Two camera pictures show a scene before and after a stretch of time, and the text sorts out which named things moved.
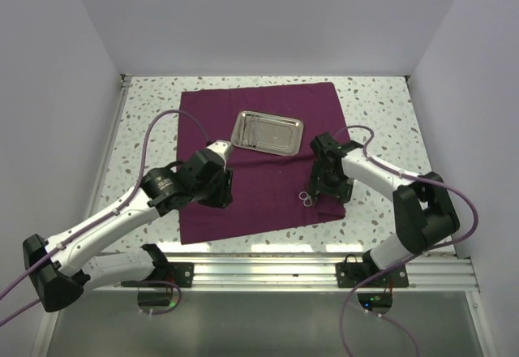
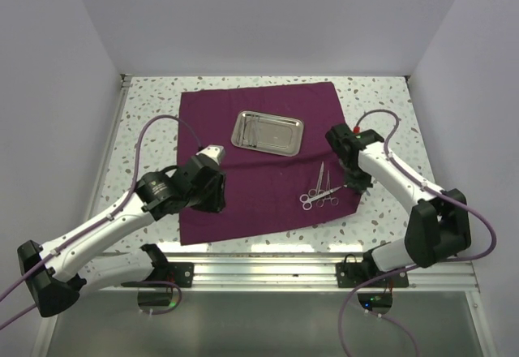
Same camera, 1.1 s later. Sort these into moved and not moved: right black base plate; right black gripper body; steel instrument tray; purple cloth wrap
Moved: right black gripper body
Not moved: right black base plate; steel instrument tray; purple cloth wrap
